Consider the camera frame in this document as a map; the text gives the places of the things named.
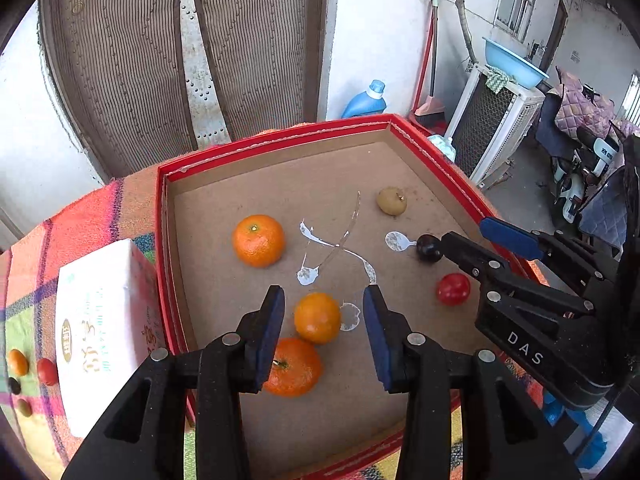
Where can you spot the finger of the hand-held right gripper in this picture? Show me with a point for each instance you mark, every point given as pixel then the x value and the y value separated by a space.
pixel 465 255
pixel 510 237

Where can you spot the green checkered cloth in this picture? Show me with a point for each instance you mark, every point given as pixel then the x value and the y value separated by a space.
pixel 496 81

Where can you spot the red cherry tomato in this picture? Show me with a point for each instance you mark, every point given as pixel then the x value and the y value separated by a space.
pixel 47 371
pixel 453 289

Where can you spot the purple quilted scooter cover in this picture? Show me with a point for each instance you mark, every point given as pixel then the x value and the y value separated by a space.
pixel 585 105

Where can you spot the light blue basin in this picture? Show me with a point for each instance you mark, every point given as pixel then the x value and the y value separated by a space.
pixel 512 62

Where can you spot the white air conditioner unit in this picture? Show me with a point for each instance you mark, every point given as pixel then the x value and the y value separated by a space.
pixel 492 130

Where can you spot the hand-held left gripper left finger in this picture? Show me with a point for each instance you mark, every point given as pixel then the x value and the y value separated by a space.
pixel 270 330

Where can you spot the blue detergent bottle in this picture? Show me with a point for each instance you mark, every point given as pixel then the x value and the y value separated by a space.
pixel 364 104

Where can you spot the electric scooter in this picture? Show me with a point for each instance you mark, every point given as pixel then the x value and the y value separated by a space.
pixel 575 175

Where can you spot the red cardboard box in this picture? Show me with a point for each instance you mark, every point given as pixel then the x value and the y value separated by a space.
pixel 300 195

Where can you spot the wooden stick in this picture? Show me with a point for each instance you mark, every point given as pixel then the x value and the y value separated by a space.
pixel 464 15

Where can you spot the large orange mandarin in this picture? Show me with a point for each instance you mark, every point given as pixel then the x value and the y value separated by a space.
pixel 297 370

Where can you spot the person's right hand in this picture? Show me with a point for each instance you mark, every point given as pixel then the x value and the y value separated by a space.
pixel 587 427

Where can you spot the brown kiwi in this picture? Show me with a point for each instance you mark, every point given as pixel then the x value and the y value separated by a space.
pixel 391 202
pixel 22 406

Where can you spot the brown ribbed metal door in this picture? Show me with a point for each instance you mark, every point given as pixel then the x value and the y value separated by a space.
pixel 125 60

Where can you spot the dark side door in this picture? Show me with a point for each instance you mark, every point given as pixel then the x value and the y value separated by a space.
pixel 556 32

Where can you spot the white tissue pack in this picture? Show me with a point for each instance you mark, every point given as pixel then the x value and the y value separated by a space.
pixel 100 320

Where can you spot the colourful plaid blanket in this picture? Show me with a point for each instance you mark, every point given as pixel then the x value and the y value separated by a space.
pixel 100 220

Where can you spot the dark purple plum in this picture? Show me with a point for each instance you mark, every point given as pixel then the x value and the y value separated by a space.
pixel 14 385
pixel 428 249

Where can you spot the pink broom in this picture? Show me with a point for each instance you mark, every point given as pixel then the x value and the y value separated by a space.
pixel 430 109

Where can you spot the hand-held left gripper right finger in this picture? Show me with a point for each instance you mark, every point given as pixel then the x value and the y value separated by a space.
pixel 375 340

